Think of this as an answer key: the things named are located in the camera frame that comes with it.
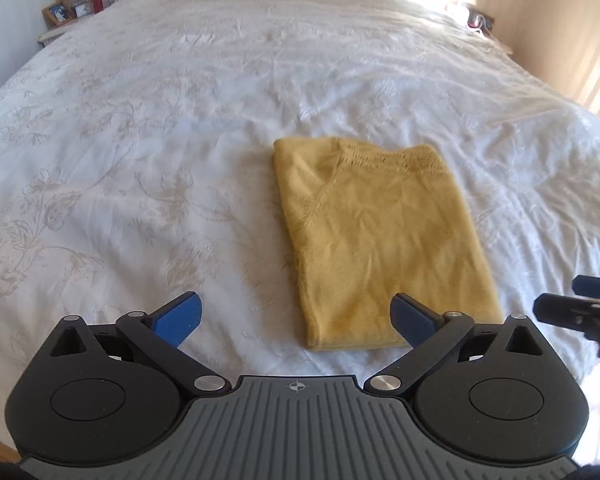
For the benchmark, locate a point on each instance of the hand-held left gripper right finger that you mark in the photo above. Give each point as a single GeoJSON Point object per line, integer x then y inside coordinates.
{"type": "Point", "coordinates": [411, 317]}

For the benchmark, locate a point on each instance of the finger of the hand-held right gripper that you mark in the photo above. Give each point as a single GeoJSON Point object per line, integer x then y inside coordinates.
{"type": "Point", "coordinates": [597, 286]}
{"type": "Point", "coordinates": [560, 307]}

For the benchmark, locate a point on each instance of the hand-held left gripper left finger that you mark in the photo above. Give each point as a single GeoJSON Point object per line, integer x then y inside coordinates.
{"type": "Point", "coordinates": [177, 316]}

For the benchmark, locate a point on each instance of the yellow knit sweater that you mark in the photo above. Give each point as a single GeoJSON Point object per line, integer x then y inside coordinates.
{"type": "Point", "coordinates": [370, 220]}

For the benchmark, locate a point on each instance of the white embroidered bedspread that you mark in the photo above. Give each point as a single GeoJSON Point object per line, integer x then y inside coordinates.
{"type": "Point", "coordinates": [180, 110]}

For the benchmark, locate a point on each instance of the white bedside table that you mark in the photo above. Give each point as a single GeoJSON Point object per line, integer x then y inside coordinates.
{"type": "Point", "coordinates": [55, 34]}

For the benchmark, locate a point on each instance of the small silver photo frame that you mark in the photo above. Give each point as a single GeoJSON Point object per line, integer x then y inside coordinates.
{"type": "Point", "coordinates": [82, 8]}

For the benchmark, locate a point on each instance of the wooden picture frame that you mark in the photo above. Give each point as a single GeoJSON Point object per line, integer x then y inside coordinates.
{"type": "Point", "coordinates": [59, 12]}

